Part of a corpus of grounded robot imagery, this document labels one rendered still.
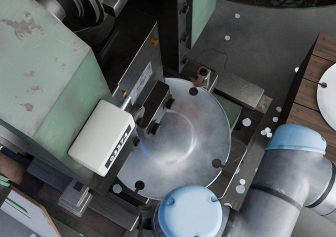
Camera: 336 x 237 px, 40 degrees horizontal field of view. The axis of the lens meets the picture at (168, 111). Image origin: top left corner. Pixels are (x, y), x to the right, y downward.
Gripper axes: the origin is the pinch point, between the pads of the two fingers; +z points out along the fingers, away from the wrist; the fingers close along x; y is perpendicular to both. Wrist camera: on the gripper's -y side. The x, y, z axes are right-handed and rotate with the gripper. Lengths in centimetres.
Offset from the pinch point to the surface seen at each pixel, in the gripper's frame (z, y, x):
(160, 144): 8.8, -0.1, -19.5
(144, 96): -11.1, 5.1, -23.9
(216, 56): 83, -36, -76
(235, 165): 6.7, -16.6, -14.0
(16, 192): 35, 36, -14
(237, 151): 6.6, -17.4, -17.2
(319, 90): 43, -59, -46
